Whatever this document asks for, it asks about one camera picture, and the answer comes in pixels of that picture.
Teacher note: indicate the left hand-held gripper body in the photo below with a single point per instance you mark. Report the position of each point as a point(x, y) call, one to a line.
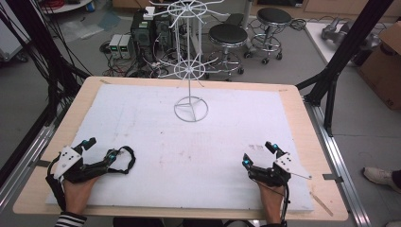
point(67, 161)

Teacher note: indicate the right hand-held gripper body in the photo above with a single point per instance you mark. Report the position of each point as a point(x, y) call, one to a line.
point(274, 175)

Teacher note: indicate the black elastic loop band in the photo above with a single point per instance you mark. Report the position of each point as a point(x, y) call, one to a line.
point(132, 157)

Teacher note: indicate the person's right hand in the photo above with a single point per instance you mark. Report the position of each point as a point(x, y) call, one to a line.
point(270, 198)

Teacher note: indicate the person's left hand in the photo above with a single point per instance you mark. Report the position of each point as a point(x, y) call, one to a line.
point(77, 194)

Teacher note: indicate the grey tape strip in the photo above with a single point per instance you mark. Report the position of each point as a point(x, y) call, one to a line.
point(332, 178)
point(41, 163)

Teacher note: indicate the thin wooden stick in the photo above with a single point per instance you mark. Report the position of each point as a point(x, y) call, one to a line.
point(321, 204)

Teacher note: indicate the white foam mat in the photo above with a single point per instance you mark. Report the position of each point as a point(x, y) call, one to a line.
point(179, 151)

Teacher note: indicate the person's dark clothing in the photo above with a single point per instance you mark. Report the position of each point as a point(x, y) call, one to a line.
point(142, 222)

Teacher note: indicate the grey bench power supply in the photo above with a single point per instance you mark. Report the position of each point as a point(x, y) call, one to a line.
point(126, 46)
point(114, 46)

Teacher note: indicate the clear plastic sheet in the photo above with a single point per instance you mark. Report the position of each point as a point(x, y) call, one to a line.
point(80, 29)

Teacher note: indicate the white low platform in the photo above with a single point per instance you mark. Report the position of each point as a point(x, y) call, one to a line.
point(318, 38)

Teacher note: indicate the black round stool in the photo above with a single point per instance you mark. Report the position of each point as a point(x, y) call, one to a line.
point(273, 17)
point(227, 36)

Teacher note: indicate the black computer tower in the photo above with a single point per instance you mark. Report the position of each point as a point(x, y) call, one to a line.
point(142, 34)
point(163, 33)

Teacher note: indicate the grey equipment case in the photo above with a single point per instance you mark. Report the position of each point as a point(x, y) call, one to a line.
point(11, 44)

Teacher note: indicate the brown cardboard box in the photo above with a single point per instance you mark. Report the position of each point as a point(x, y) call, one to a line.
point(383, 69)

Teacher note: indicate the white round table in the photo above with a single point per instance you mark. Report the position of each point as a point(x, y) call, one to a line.
point(67, 6)

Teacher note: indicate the small white box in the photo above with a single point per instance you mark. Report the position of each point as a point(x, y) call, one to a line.
point(149, 12)

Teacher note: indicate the aluminium rail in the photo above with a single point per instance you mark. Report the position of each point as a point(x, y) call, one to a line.
point(337, 164)
point(22, 167)

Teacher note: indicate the black metal frame strut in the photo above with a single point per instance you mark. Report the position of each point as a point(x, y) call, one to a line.
point(346, 50)
point(41, 47)

